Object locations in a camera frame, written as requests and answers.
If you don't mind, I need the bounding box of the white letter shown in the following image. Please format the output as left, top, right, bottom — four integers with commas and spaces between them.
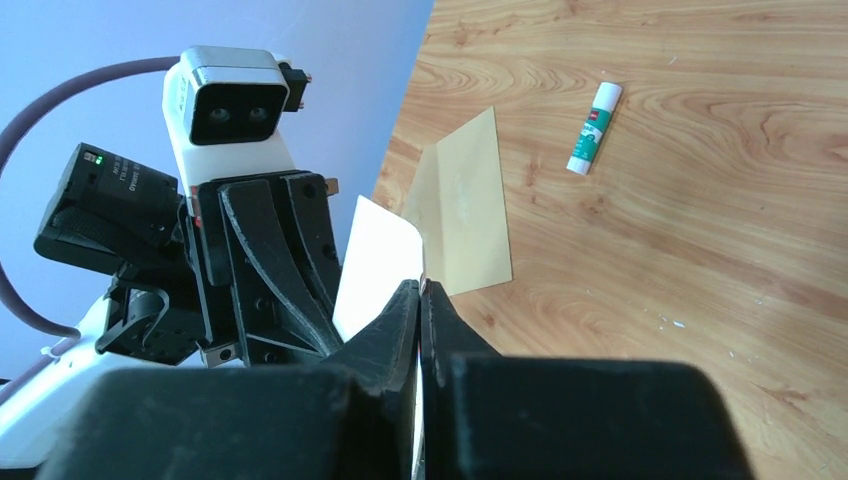
332, 196, 424, 342

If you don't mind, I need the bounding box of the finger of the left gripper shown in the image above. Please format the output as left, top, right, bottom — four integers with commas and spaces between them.
218, 180, 342, 358
286, 173, 341, 318

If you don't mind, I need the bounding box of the brown paper envelope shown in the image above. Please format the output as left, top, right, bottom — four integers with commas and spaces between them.
401, 107, 513, 295

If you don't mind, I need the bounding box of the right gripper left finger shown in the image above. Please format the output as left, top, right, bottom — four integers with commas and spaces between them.
37, 280, 420, 479

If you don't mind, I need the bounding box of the green white glue stick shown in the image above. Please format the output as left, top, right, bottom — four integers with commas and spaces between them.
566, 82, 623, 175

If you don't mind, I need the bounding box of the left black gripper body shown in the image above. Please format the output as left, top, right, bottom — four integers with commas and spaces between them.
185, 170, 325, 366

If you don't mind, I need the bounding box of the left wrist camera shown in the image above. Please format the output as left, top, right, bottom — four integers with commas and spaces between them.
162, 45, 312, 192

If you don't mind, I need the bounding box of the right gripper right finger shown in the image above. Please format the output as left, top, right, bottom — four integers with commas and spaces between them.
419, 281, 754, 479

